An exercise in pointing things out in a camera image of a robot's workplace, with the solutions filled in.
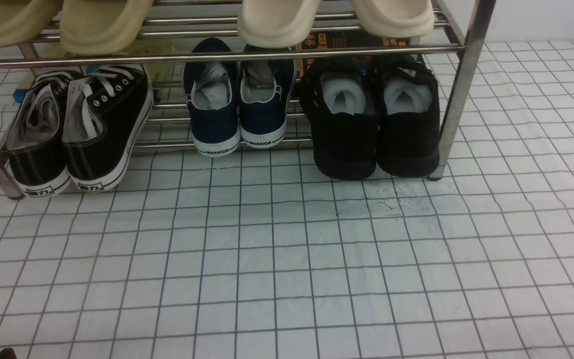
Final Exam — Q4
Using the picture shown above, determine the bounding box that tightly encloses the black knit sneaker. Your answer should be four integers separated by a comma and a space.
368, 54, 440, 178
300, 58, 379, 181

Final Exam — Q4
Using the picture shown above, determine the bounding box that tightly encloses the green box behind rack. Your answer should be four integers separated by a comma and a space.
38, 40, 178, 85

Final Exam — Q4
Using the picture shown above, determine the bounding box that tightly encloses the silver metal shoe rack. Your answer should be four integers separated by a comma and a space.
0, 0, 497, 200

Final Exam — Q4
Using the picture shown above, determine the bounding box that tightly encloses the blue object behind rack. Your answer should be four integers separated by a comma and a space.
13, 88, 29, 104

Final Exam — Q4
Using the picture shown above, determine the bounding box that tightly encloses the navy Warrior sneaker right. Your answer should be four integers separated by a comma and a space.
239, 59, 297, 149

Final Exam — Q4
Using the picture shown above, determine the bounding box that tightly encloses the navy warrior sneaker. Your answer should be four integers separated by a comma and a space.
239, 59, 297, 149
182, 60, 241, 158

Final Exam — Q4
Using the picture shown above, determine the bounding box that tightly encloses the black box orange text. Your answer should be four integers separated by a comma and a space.
294, 30, 419, 78

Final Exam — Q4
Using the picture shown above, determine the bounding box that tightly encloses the navy Warrior sneaker left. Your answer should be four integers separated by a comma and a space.
182, 60, 241, 158

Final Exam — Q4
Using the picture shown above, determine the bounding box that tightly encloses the cream slipper centre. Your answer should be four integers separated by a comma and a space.
237, 0, 322, 48

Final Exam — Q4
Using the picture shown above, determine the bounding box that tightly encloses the cream slipper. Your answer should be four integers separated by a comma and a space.
237, 0, 322, 48
351, 0, 435, 38

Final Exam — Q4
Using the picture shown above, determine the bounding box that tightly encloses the black canvas sneaker right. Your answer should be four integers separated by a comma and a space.
61, 64, 153, 193

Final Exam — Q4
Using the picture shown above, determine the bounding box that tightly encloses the black canvas sneaker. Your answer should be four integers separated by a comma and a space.
6, 67, 84, 198
61, 64, 153, 193

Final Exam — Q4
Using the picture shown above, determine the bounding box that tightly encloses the cream slipper right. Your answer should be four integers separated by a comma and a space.
351, 0, 435, 38

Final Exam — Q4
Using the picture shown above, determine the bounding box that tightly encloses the beige slipper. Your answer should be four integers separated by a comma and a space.
59, 0, 153, 55
0, 0, 63, 48

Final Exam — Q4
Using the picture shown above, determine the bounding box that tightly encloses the black canvas sneaker left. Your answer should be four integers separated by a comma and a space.
6, 67, 84, 198

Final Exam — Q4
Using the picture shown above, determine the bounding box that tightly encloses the beige slipper far left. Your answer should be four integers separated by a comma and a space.
0, 0, 63, 48

